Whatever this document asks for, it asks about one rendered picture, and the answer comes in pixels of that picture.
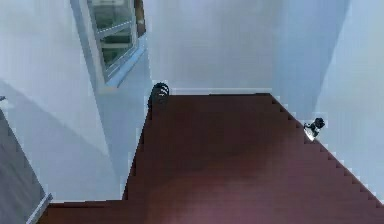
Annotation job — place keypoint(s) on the black coiled round object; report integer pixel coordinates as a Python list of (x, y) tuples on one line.
[(159, 94)]

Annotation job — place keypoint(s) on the white framed window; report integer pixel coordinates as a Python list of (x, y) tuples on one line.
[(115, 36)]

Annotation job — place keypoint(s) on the small black and white object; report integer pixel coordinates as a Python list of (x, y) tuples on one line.
[(314, 128)]

